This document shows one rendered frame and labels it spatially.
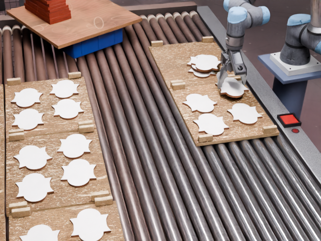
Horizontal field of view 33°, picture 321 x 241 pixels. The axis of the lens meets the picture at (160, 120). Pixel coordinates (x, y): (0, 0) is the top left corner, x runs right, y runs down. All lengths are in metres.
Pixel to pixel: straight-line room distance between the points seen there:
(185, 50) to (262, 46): 2.25
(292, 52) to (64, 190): 1.39
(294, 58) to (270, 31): 2.47
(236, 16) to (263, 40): 2.82
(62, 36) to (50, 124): 0.59
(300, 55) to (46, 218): 1.53
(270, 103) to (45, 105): 0.97
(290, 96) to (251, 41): 2.19
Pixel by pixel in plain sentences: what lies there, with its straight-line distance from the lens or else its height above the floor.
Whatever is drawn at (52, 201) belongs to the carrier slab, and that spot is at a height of 0.94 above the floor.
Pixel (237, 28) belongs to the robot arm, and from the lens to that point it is 2.26.
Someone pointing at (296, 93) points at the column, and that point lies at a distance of 2.88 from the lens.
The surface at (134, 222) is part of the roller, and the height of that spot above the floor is 0.91.
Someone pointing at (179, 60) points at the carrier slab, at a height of 0.94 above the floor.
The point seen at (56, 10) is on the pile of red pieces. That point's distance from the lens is 2.79.
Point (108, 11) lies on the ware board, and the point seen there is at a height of 1.04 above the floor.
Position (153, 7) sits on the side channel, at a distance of 3.18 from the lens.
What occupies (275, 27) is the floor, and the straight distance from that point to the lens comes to 5.32.
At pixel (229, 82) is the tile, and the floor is 0.98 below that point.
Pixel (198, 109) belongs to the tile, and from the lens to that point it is 2.29.
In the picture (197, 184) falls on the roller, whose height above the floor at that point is 0.92.
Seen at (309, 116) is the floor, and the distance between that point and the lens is 4.09.
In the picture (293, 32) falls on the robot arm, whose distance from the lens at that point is 2.74.
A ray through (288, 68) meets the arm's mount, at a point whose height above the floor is 0.90.
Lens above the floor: 2.22
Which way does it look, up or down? 35 degrees down
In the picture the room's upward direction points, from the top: 2 degrees clockwise
